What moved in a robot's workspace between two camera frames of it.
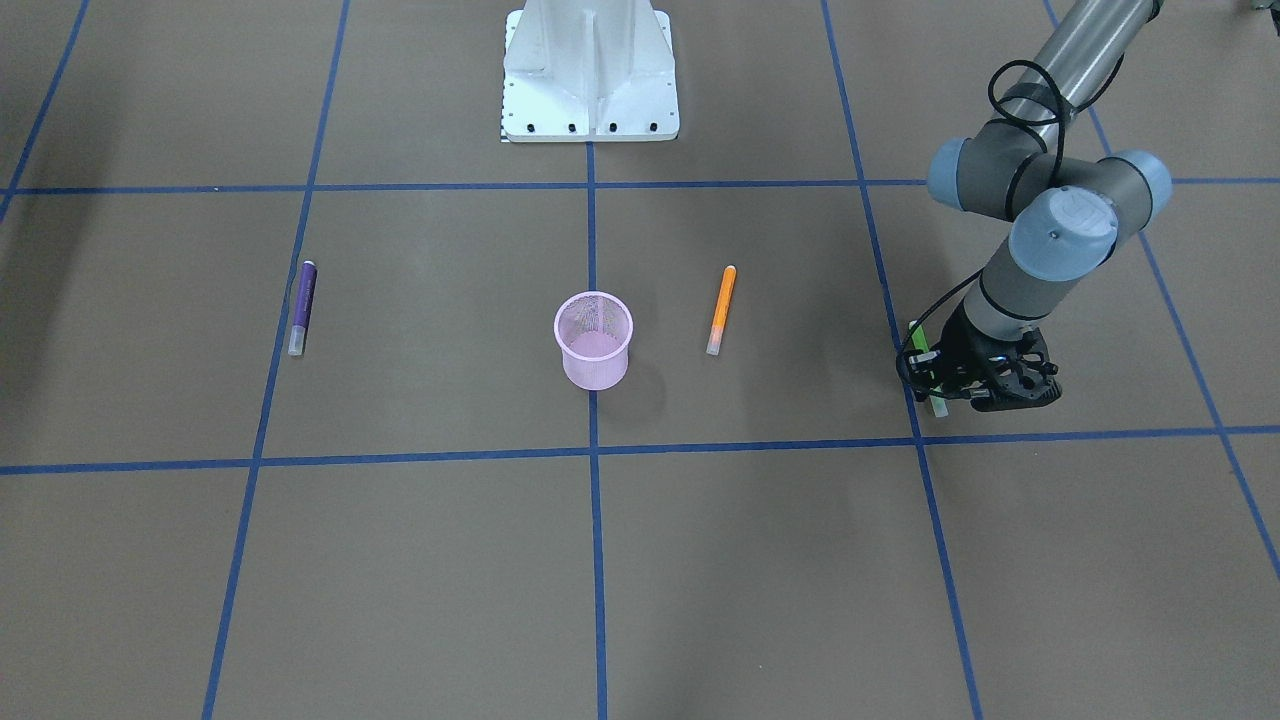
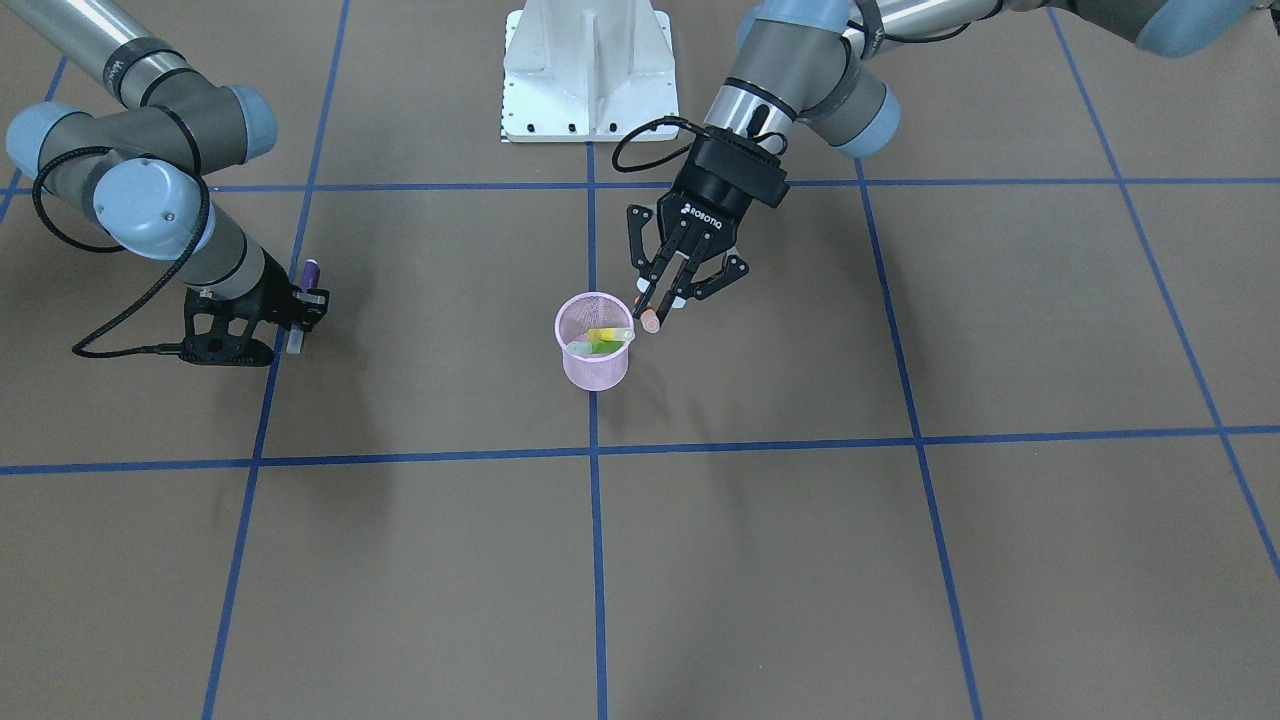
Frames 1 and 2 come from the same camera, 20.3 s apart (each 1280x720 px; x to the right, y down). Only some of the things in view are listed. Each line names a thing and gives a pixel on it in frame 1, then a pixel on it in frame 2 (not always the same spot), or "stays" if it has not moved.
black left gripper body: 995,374 → 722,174
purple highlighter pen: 298,334 stays
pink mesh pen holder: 593,330 stays
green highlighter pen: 936,395 → 594,347
